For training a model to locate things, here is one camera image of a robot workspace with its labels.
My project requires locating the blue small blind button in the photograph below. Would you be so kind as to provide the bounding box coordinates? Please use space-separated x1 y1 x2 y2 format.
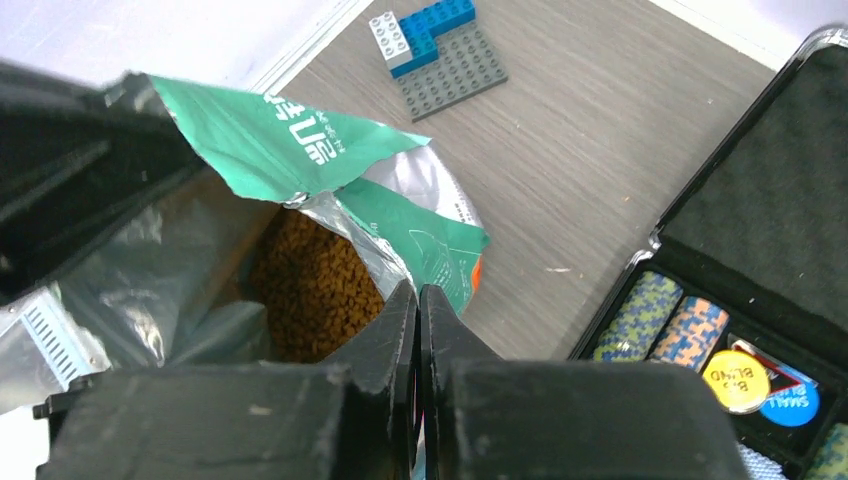
759 366 821 428

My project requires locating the blue lego brick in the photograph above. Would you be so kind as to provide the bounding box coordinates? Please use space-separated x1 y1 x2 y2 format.
389 0 476 79

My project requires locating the green pet food bag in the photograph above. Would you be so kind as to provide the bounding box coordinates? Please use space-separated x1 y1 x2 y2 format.
1 69 489 412

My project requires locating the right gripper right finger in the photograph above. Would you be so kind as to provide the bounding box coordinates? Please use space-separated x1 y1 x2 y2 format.
419 285 748 479

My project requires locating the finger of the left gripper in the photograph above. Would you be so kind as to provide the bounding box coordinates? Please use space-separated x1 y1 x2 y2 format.
1 62 204 304

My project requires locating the blue card deck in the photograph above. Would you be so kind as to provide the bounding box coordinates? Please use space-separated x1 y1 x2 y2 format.
737 443 787 480

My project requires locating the white lego brick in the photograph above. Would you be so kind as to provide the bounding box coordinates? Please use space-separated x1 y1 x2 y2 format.
368 11 413 70

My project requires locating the brown pet food kibble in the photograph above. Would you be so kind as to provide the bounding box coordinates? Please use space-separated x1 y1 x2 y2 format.
249 209 384 363

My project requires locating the yellow big blind button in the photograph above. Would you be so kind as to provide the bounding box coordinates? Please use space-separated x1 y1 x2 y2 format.
702 350 771 415

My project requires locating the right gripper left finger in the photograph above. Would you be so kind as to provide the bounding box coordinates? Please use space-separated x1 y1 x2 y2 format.
33 281 418 480

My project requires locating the grey lego base plate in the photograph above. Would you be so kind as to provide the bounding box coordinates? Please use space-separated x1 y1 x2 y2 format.
396 21 508 122

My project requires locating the black poker chip case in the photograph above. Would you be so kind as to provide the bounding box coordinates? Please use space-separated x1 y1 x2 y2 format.
571 24 847 479

